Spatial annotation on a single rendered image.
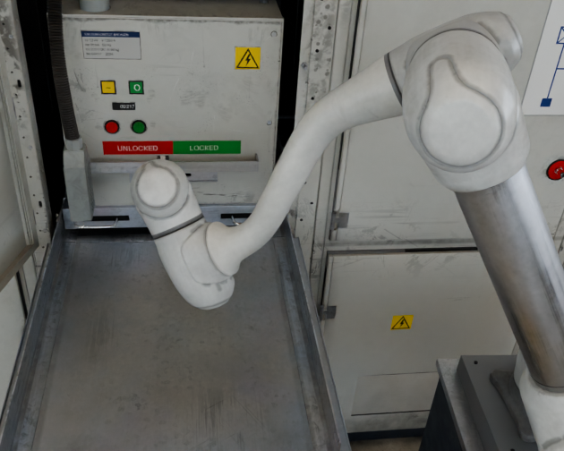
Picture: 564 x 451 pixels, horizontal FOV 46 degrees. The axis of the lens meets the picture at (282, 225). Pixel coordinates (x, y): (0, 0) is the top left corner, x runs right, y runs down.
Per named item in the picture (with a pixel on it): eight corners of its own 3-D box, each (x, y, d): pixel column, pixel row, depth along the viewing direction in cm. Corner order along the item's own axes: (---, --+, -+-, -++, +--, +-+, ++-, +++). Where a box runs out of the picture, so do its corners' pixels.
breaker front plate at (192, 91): (271, 209, 169) (283, 23, 141) (74, 213, 162) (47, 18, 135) (270, 207, 170) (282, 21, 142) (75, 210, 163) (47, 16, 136)
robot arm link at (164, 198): (123, 173, 126) (152, 235, 128) (115, 174, 111) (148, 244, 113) (175, 150, 127) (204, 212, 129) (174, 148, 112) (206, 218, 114)
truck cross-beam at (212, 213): (281, 225, 171) (283, 205, 168) (64, 229, 164) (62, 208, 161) (278, 213, 175) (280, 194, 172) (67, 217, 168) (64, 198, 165)
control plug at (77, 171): (92, 222, 152) (83, 155, 142) (70, 222, 151) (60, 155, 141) (96, 203, 158) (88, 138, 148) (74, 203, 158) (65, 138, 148)
